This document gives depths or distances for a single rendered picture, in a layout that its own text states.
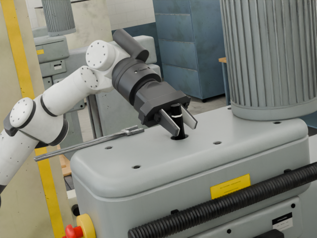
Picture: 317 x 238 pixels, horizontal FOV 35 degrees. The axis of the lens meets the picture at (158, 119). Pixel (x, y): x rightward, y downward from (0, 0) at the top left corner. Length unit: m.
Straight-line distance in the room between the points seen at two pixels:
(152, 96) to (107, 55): 0.14
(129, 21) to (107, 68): 9.58
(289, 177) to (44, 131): 0.59
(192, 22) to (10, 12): 5.84
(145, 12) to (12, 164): 9.64
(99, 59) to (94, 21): 8.40
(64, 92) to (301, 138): 0.55
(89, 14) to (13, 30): 6.87
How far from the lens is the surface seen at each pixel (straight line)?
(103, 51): 1.12
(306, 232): 1.18
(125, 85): 1.08
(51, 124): 1.27
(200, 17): 8.33
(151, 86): 1.07
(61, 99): 1.23
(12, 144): 1.30
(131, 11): 10.72
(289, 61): 1.06
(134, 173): 0.90
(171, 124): 1.01
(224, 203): 0.95
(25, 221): 2.89
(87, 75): 1.21
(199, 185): 0.95
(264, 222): 1.08
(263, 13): 1.04
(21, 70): 2.68
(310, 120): 6.42
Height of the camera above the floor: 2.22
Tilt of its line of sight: 16 degrees down
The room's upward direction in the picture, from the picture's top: 9 degrees counter-clockwise
